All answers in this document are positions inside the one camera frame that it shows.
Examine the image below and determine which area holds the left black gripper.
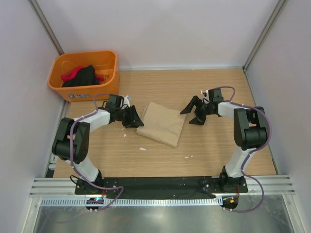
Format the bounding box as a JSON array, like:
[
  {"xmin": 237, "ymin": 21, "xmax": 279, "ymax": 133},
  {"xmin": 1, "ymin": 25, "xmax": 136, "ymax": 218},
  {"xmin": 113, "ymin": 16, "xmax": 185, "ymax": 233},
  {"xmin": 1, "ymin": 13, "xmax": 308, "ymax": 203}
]
[{"xmin": 116, "ymin": 105, "xmax": 143, "ymax": 128}]

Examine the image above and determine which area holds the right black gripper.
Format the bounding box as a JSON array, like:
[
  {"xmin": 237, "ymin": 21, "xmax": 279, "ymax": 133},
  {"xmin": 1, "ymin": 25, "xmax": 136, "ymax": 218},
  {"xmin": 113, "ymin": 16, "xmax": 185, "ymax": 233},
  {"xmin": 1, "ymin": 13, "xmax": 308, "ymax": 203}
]
[{"xmin": 181, "ymin": 96, "xmax": 214, "ymax": 125}]

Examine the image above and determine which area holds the beige t shirt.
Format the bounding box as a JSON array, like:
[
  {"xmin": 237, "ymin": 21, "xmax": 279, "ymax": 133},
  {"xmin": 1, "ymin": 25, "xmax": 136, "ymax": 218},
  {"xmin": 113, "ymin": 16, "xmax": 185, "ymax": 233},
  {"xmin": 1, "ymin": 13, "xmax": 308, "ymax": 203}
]
[{"xmin": 137, "ymin": 102, "xmax": 186, "ymax": 148}]

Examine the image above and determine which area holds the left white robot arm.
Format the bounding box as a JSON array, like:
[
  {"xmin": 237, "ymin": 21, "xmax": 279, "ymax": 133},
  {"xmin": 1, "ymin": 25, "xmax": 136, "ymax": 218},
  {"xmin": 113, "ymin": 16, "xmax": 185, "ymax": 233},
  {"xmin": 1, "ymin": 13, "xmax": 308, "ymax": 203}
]
[{"xmin": 52, "ymin": 93, "xmax": 144, "ymax": 194}]

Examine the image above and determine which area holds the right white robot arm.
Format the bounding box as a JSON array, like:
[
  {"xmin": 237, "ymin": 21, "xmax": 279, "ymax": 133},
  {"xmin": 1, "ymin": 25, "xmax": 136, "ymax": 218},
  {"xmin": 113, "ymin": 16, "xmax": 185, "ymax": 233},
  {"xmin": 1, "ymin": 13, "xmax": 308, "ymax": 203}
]
[{"xmin": 180, "ymin": 87, "xmax": 271, "ymax": 194}]

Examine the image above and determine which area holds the orange plastic basket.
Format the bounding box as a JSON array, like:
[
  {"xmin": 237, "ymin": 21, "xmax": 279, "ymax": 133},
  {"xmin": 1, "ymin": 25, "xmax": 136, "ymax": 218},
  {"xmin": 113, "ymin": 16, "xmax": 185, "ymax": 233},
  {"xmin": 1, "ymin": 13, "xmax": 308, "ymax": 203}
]
[{"xmin": 48, "ymin": 50, "xmax": 120, "ymax": 102}]

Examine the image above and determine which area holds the black t shirt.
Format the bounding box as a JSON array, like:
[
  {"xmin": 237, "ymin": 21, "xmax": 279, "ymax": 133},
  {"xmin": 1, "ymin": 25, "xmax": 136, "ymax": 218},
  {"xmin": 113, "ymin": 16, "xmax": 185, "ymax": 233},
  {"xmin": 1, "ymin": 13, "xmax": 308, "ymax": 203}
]
[{"xmin": 60, "ymin": 65, "xmax": 101, "ymax": 88}]

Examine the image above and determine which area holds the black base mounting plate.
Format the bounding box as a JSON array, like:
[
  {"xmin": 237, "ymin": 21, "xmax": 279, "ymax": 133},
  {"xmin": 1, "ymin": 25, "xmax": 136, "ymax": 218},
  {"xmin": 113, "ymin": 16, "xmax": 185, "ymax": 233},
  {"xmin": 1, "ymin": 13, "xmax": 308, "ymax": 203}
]
[{"xmin": 74, "ymin": 176, "xmax": 249, "ymax": 200}]

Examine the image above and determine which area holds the red t shirt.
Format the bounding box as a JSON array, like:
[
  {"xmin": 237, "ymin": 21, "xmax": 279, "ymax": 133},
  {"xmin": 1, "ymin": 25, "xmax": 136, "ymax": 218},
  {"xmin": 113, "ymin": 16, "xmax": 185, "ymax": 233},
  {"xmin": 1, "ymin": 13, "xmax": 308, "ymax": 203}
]
[{"xmin": 60, "ymin": 67, "xmax": 105, "ymax": 84}]

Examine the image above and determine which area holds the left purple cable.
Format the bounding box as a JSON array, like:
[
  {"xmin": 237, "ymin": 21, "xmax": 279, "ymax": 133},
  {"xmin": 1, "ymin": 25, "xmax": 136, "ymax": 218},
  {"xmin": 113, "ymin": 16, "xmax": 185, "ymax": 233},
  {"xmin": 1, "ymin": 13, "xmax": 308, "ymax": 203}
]
[{"xmin": 69, "ymin": 93, "xmax": 125, "ymax": 211}]

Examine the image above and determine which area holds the aluminium frame rail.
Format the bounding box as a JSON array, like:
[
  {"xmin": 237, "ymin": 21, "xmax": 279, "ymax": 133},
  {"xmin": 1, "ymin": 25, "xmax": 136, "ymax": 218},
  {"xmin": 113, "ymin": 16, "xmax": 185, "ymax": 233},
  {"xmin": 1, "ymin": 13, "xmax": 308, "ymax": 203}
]
[{"xmin": 30, "ymin": 175, "xmax": 295, "ymax": 197}]

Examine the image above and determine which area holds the white slotted cable duct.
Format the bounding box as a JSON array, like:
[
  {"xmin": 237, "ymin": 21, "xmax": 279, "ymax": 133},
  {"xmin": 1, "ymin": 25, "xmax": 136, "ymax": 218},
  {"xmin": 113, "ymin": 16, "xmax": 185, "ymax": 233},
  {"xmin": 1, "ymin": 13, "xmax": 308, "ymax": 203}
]
[{"xmin": 41, "ymin": 197, "xmax": 223, "ymax": 207}]

